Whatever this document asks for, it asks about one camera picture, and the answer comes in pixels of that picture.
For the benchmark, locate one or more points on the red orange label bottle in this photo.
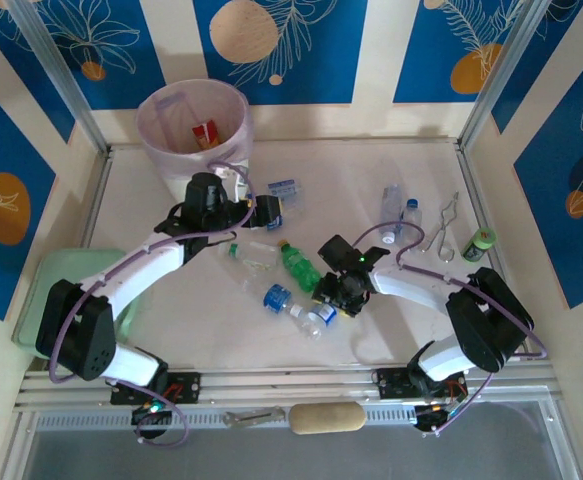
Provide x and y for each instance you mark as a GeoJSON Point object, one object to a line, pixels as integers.
{"type": "Point", "coordinates": [206, 135]}

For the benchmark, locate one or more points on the clear bottle green label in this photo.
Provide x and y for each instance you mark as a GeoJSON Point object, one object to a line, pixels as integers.
{"type": "Point", "coordinates": [253, 255]}

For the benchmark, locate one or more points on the light green plastic tray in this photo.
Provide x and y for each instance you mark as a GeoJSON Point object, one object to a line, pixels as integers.
{"type": "Point", "coordinates": [36, 300]}

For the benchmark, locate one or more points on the beige sponge pad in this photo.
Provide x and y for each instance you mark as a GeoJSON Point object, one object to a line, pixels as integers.
{"type": "Point", "coordinates": [326, 419]}

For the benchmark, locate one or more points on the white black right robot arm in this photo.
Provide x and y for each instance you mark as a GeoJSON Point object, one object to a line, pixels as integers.
{"type": "Point", "coordinates": [406, 287]}

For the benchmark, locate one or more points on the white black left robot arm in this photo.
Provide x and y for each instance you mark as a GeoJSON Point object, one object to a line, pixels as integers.
{"type": "Point", "coordinates": [136, 270]}

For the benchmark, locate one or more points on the aluminium right frame post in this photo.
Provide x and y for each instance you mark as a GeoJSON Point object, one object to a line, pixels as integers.
{"type": "Point", "coordinates": [503, 65]}

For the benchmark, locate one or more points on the clear bottle white cap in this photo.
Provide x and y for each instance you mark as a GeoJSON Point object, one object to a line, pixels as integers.
{"type": "Point", "coordinates": [392, 205]}

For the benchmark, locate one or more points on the aluminium right side rail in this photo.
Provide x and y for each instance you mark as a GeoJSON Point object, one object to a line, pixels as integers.
{"type": "Point", "coordinates": [468, 170]}

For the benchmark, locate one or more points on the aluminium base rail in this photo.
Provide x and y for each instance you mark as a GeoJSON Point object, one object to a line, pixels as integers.
{"type": "Point", "coordinates": [291, 387]}

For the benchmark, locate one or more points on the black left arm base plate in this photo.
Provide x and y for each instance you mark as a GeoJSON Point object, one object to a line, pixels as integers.
{"type": "Point", "coordinates": [186, 387]}

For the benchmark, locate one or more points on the aluminium frame post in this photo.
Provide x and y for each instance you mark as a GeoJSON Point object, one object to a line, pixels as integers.
{"type": "Point", "coordinates": [503, 65]}
{"type": "Point", "coordinates": [57, 65]}

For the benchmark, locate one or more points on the aluminium left side rail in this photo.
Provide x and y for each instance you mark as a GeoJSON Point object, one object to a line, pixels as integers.
{"type": "Point", "coordinates": [96, 200]}

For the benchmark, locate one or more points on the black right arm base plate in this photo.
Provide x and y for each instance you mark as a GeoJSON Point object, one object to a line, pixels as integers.
{"type": "Point", "coordinates": [393, 382]}

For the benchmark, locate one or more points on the aluminium left frame post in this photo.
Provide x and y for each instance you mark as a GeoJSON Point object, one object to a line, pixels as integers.
{"type": "Point", "coordinates": [57, 65]}

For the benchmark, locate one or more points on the translucent pink bucket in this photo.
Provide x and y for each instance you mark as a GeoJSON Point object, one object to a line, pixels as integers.
{"type": "Point", "coordinates": [171, 125]}

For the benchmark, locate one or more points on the green bottle yellow cap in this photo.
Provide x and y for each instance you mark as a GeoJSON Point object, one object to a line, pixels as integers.
{"type": "Point", "coordinates": [298, 267]}

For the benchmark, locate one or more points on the flat metal bracket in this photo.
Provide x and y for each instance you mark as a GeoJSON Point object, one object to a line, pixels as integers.
{"type": "Point", "coordinates": [251, 417]}

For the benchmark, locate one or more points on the small clear bottle blue cap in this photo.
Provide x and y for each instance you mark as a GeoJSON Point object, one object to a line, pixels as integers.
{"type": "Point", "coordinates": [412, 215]}

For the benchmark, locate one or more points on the white round bin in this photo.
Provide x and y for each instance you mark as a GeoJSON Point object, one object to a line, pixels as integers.
{"type": "Point", "coordinates": [176, 187]}

